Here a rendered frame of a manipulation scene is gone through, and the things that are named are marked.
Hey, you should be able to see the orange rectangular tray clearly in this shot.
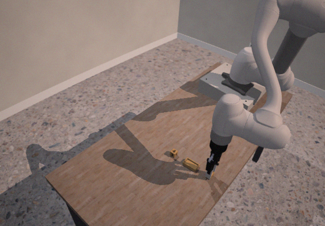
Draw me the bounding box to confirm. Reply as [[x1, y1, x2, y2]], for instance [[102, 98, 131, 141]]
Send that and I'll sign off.
[[183, 157, 200, 172]]

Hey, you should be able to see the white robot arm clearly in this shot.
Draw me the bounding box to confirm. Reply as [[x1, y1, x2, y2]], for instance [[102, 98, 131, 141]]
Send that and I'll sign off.
[[210, 0, 325, 149]]

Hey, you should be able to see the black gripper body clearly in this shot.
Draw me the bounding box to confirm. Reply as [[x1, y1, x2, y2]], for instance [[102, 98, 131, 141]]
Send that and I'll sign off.
[[210, 140, 228, 158]]

